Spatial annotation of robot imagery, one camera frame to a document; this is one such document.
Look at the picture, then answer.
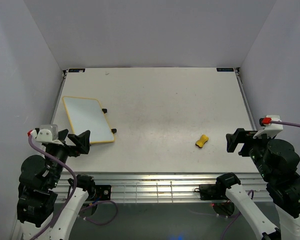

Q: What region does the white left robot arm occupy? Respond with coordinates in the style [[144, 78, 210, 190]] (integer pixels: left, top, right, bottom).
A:
[[17, 125, 96, 240]]

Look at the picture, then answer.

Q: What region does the aluminium frame rail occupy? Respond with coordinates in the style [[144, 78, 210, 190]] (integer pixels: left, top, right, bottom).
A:
[[18, 172, 291, 205]]

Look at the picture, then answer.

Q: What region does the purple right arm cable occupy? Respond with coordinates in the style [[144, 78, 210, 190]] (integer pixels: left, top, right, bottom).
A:
[[218, 119, 300, 240]]

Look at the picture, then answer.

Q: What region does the yellow framed small whiteboard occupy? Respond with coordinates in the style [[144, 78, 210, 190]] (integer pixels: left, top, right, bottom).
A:
[[62, 96, 115, 144]]

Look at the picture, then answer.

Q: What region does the blue label sticker left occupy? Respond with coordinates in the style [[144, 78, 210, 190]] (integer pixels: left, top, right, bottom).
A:
[[68, 68, 86, 73]]

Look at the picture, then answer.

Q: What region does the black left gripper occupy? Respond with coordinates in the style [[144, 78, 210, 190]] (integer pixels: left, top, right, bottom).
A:
[[46, 127, 90, 187]]

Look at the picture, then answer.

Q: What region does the blue label sticker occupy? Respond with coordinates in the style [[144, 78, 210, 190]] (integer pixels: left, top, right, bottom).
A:
[[68, 68, 86, 73], [216, 67, 235, 72]]

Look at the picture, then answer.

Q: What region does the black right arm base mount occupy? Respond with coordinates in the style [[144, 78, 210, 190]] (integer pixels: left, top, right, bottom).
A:
[[194, 184, 228, 201]]

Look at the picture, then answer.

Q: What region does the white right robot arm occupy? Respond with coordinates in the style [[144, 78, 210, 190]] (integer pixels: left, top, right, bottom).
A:
[[215, 128, 300, 240]]

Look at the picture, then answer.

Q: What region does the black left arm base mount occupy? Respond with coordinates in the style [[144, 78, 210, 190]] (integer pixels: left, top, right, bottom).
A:
[[91, 185, 112, 202]]

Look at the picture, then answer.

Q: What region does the blue label sticker right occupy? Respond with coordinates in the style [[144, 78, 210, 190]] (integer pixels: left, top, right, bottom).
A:
[[216, 67, 235, 72]]

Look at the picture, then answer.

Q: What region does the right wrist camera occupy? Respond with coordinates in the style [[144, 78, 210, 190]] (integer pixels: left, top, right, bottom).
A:
[[253, 115, 283, 139]]

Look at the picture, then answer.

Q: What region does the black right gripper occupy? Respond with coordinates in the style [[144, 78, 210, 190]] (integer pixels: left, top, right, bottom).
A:
[[225, 126, 275, 181]]

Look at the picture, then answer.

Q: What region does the black yellow whiteboard eraser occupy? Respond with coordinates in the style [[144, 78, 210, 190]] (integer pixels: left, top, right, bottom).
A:
[[195, 134, 209, 149]]

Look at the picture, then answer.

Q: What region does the metal wire whiteboard stand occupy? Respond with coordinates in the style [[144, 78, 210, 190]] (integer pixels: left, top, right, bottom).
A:
[[101, 108, 118, 135]]

